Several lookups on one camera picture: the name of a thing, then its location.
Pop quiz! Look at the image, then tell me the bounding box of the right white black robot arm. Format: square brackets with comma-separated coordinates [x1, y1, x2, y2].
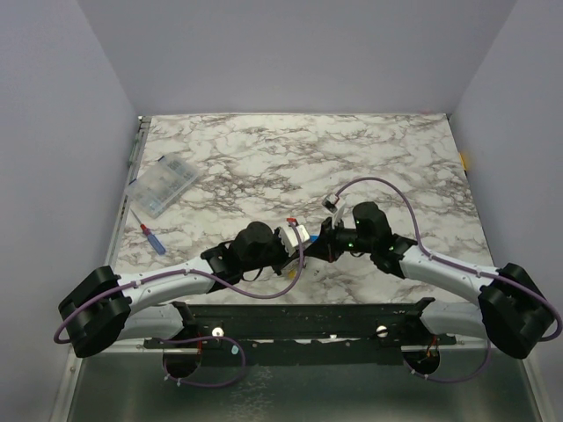
[304, 201, 555, 360]

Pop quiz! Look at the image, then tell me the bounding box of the black mounting base rail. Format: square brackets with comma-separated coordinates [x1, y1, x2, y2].
[144, 298, 435, 366]

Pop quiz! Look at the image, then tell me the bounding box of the purple cable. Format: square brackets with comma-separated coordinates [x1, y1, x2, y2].
[53, 217, 307, 345]
[323, 176, 563, 342]

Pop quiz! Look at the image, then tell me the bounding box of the silver key organiser with rings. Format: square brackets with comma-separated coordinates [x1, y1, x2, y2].
[281, 258, 307, 280]

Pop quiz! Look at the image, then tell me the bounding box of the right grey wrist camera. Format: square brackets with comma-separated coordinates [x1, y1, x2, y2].
[322, 193, 346, 229]

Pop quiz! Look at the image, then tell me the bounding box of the clear plastic screw box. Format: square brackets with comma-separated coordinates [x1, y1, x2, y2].
[126, 153, 200, 219]

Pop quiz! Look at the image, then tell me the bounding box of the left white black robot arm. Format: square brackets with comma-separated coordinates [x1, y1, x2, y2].
[54, 219, 311, 358]

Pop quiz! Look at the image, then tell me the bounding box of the blue red screwdriver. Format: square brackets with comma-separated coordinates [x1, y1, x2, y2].
[131, 210, 166, 256]

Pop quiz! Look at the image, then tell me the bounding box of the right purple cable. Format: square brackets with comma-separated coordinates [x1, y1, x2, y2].
[323, 176, 563, 342]

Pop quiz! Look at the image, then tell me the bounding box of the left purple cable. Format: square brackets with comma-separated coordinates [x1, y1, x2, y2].
[53, 217, 307, 345]

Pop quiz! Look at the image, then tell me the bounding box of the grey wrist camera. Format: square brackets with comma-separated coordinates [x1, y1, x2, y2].
[322, 193, 346, 229]
[279, 224, 311, 255]

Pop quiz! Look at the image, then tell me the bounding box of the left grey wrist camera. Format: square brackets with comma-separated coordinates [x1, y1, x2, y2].
[279, 224, 311, 255]

